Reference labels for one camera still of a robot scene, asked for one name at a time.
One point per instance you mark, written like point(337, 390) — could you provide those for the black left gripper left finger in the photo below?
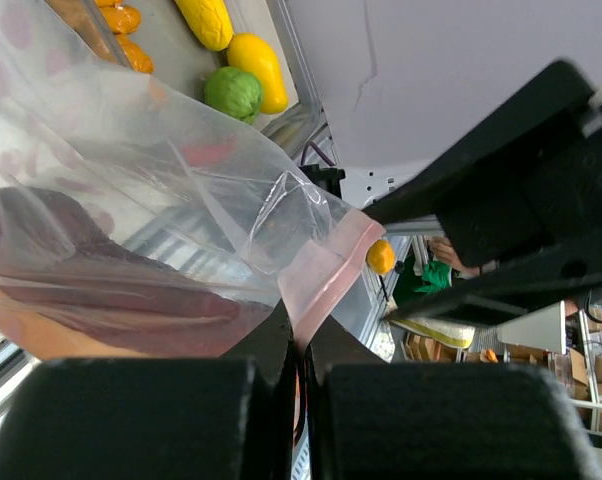
point(106, 417)

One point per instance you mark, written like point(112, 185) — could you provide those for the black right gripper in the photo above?
point(526, 179)

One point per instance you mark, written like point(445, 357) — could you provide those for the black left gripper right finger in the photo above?
point(369, 419)

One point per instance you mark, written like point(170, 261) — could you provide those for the clear pink zip top bag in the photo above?
point(251, 227)

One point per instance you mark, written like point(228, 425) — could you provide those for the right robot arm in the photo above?
point(366, 182)

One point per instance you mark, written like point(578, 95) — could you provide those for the clear plastic food bin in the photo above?
point(184, 64)

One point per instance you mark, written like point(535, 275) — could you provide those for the person in green apron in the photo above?
point(443, 270)

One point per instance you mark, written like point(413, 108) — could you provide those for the orange ball on stand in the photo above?
point(381, 257)

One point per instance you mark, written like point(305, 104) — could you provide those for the red toy chili pepper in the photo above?
point(204, 155)

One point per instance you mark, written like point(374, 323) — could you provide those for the green toy custard apple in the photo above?
point(234, 92)

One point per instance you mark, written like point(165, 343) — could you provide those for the yellow toy mango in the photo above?
point(254, 55)

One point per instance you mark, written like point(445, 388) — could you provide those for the yellow toy corn cob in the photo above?
point(210, 22)

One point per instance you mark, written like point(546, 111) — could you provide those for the orange toy croissant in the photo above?
point(124, 20)

